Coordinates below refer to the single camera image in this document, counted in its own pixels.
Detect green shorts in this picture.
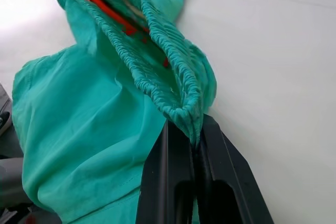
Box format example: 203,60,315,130
11,0,218,224

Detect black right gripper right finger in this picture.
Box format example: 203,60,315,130
195,114,275,224

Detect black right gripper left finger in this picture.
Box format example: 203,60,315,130
135,120,196,224

